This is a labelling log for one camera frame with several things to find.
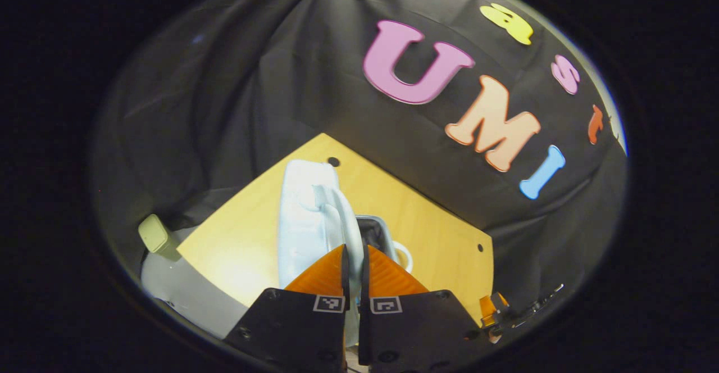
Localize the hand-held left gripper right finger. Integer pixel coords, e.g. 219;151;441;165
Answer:
358;244;485;373

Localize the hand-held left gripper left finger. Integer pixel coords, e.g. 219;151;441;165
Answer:
224;244;350;373

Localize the light blue suitcase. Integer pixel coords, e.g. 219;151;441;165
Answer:
277;160;414;348

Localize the pale green block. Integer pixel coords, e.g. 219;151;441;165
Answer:
138;214;181;261

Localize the black backdrop cloth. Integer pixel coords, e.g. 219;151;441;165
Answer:
93;0;627;317

